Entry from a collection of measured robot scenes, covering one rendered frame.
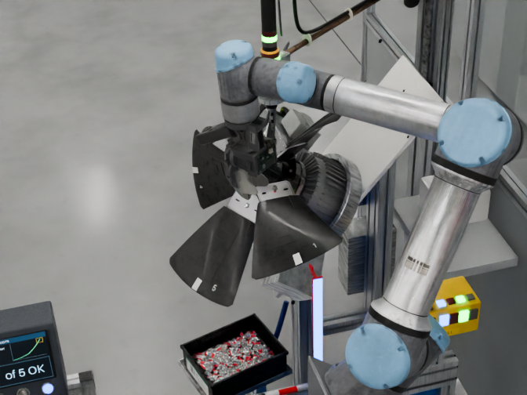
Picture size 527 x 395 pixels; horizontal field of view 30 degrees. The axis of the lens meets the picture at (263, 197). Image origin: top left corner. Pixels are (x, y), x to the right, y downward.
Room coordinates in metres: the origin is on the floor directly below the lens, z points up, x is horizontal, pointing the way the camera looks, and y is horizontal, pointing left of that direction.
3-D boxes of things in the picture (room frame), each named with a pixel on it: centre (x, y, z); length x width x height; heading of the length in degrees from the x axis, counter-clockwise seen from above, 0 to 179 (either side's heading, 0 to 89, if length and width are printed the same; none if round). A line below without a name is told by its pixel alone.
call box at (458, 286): (1.68, -0.40, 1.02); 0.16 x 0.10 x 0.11; 104
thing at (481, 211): (2.28, -0.55, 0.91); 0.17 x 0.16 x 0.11; 104
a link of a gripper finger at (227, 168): (1.66, 0.06, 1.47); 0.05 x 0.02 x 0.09; 140
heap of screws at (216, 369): (1.73, 0.09, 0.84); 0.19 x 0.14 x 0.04; 119
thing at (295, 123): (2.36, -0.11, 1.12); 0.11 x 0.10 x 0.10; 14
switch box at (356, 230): (2.26, -0.30, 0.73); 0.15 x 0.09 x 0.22; 104
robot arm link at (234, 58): (1.66, 0.04, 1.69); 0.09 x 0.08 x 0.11; 61
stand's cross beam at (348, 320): (2.14, -0.21, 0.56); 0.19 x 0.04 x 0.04; 104
